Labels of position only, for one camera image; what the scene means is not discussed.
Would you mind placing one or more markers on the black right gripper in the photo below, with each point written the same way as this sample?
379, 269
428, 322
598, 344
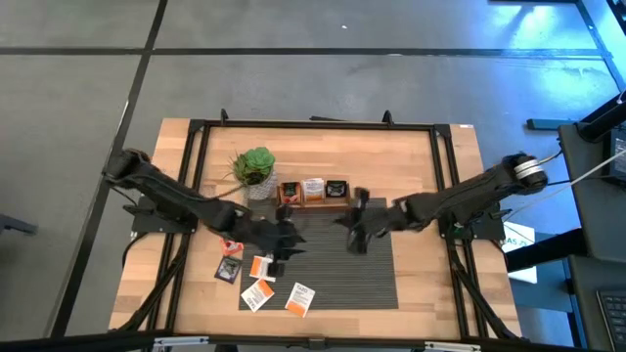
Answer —
379, 222

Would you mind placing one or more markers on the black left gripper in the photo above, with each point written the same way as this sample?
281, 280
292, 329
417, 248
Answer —
266, 237

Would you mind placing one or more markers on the dark purple foil tea packet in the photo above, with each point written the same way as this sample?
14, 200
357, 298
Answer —
336, 188
228, 270

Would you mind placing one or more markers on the white orange Tazo tea packet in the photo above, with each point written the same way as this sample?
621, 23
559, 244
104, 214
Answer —
257, 294
300, 299
259, 268
313, 190

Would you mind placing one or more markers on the red tea packet green label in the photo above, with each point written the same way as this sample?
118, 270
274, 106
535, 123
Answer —
290, 190
231, 247

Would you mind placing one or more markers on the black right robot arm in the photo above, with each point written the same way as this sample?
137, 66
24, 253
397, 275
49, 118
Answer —
469, 193

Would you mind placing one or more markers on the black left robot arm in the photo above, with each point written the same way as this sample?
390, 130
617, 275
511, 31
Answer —
171, 195

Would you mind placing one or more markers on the wooden three-compartment tray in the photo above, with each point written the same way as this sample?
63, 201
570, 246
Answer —
313, 206

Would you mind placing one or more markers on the grey woven placemat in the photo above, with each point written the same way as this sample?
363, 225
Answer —
342, 283

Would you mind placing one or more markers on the succulent in patterned white pot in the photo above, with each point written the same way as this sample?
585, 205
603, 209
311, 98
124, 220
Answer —
254, 163

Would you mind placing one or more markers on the white paper sign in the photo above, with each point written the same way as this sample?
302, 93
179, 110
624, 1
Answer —
521, 244

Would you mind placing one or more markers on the black desk beam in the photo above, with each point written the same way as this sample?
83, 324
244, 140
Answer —
543, 251

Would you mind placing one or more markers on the teal metal bar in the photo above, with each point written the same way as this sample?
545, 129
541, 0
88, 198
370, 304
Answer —
548, 123

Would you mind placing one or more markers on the dark grey desk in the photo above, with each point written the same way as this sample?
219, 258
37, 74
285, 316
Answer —
584, 303
587, 195

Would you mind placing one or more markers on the black crossbar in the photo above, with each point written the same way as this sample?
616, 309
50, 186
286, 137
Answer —
73, 342

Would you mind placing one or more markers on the black keyboard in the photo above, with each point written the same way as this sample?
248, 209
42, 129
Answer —
613, 318

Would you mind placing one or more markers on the grey chair leg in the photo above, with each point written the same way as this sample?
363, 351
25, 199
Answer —
14, 225

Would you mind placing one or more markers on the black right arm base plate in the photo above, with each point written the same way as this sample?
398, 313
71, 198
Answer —
491, 232

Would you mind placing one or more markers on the silver frame bracket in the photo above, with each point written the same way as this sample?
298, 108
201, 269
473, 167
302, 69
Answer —
452, 346
181, 341

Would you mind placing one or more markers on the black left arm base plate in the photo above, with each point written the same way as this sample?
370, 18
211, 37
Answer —
147, 226

